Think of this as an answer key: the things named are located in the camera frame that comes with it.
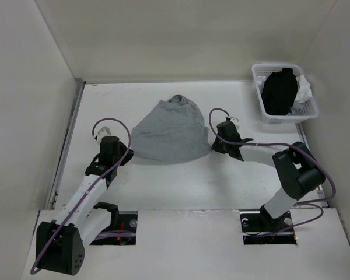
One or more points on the black tank top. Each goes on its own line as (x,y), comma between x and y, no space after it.
(279,92)

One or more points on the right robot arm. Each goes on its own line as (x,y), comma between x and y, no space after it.
(297,170)

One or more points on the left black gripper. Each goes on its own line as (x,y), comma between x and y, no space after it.
(124,149)

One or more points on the white tank top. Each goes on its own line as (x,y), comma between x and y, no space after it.
(304,93)

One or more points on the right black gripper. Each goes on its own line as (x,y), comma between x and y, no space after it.
(216,147)

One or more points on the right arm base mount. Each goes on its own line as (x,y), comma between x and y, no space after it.
(257,232)

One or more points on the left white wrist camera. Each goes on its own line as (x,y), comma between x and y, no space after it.
(103,132)

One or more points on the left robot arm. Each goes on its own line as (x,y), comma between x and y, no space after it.
(61,243)

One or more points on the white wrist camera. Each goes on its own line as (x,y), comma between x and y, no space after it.
(234,120)
(103,132)

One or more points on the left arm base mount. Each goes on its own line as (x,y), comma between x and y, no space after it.
(122,228)

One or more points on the grey tank top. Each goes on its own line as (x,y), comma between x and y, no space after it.
(173,132)

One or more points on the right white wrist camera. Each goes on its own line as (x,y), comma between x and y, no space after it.
(234,120)

